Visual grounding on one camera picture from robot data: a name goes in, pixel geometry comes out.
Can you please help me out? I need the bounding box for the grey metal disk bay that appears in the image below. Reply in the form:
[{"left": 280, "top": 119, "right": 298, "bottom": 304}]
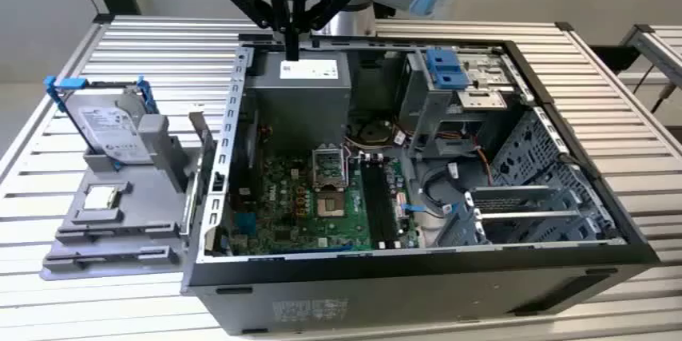
[{"left": 396, "top": 48, "right": 533, "bottom": 158}]

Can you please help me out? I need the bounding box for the blue disk carrier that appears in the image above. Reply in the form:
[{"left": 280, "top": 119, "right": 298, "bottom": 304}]
[{"left": 41, "top": 74, "right": 161, "bottom": 170}]

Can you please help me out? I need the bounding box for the silver CPU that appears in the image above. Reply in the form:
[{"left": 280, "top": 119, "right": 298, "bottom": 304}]
[{"left": 82, "top": 184, "right": 124, "bottom": 212}]

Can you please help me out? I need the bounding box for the black cable loop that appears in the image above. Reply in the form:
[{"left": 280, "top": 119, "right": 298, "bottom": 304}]
[{"left": 417, "top": 167, "right": 453, "bottom": 218}]

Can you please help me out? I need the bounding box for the silver hard disk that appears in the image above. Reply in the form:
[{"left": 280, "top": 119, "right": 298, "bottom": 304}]
[{"left": 61, "top": 84, "right": 156, "bottom": 166}]

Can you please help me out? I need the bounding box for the green motherboard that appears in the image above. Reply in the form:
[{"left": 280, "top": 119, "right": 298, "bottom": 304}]
[{"left": 220, "top": 151, "right": 426, "bottom": 256}]

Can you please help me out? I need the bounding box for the orange wire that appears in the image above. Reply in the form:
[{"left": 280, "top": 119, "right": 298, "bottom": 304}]
[{"left": 475, "top": 147, "right": 493, "bottom": 187}]

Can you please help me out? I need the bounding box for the black grey PC case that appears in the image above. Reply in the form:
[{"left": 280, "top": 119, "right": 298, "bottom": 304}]
[{"left": 178, "top": 33, "right": 661, "bottom": 336}]

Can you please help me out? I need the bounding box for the grey parts rack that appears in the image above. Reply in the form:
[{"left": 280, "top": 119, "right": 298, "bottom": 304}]
[{"left": 39, "top": 113, "right": 213, "bottom": 283}]

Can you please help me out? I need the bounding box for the grey power supply unit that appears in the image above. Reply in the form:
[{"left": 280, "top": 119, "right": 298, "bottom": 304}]
[{"left": 245, "top": 50, "right": 352, "bottom": 158}]

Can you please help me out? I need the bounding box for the blue expansion slot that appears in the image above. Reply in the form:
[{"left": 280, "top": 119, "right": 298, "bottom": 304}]
[{"left": 268, "top": 244, "right": 356, "bottom": 255}]

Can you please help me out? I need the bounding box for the graphics card with metal bracket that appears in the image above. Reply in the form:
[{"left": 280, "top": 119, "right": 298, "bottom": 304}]
[{"left": 180, "top": 111, "right": 220, "bottom": 238}]

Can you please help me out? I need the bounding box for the black case fan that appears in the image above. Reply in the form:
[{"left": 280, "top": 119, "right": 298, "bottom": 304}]
[{"left": 233, "top": 109, "right": 261, "bottom": 182}]

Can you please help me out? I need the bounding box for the blue plastic drive latch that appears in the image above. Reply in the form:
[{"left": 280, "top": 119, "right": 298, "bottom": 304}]
[{"left": 425, "top": 48, "right": 468, "bottom": 90}]

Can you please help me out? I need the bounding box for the small aluminium slat table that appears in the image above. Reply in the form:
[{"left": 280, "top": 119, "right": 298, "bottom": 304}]
[{"left": 620, "top": 23, "right": 682, "bottom": 93}]

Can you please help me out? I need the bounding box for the yellow white wire bundle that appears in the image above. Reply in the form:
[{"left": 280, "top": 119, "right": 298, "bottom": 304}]
[{"left": 342, "top": 133, "right": 410, "bottom": 150}]

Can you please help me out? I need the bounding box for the CPU socket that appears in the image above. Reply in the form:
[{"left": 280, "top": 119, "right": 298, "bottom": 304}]
[{"left": 313, "top": 188, "right": 350, "bottom": 218}]

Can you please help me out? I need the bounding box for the metal socket cover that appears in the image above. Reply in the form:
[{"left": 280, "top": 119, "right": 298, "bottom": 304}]
[{"left": 309, "top": 145, "right": 350, "bottom": 192}]

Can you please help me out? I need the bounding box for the black RAM slot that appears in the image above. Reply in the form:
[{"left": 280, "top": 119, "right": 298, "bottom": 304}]
[
  {"left": 372, "top": 157, "right": 396, "bottom": 249},
  {"left": 366, "top": 157, "right": 389, "bottom": 249},
  {"left": 361, "top": 157, "right": 382, "bottom": 249}
]

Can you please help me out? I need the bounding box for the round dark case speaker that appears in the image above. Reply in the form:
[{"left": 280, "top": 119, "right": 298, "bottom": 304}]
[{"left": 354, "top": 119, "right": 394, "bottom": 142}]

